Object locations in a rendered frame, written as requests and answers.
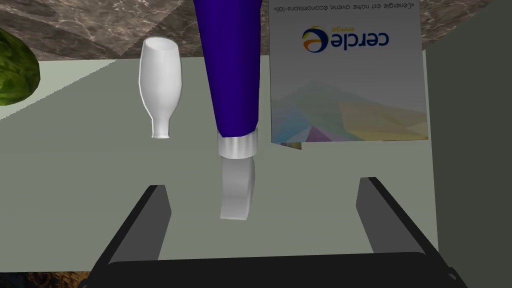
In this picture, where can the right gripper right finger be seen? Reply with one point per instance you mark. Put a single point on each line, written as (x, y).
(384, 224)

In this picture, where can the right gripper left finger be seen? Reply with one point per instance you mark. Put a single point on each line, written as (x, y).
(142, 228)

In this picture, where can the white book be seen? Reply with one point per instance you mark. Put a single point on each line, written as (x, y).
(348, 80)

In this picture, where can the white vase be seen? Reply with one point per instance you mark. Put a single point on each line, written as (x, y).
(160, 80)

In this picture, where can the blue and white bottle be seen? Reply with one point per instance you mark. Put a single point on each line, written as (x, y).
(232, 72)

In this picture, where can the green lettuce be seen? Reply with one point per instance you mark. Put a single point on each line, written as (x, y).
(16, 72)

